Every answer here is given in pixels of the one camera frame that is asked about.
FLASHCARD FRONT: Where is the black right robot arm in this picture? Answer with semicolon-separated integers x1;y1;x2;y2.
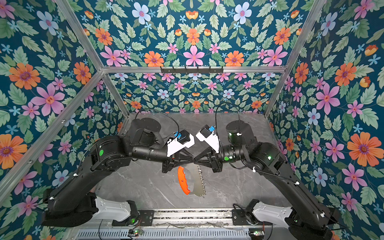
194;120;340;240

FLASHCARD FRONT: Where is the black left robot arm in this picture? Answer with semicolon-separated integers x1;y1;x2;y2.
42;118;195;228

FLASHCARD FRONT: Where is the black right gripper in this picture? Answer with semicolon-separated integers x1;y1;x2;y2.
193;143;248;173

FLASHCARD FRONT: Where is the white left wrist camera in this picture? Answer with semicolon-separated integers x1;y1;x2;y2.
167;130;195;157

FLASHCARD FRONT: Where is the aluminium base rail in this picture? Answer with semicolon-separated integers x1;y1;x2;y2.
71;208;271;229

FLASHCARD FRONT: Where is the black hook rack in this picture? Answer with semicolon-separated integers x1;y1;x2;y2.
160;67;224;74

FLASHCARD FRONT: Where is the white perforated cable tray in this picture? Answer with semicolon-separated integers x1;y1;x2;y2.
75;228;251;240

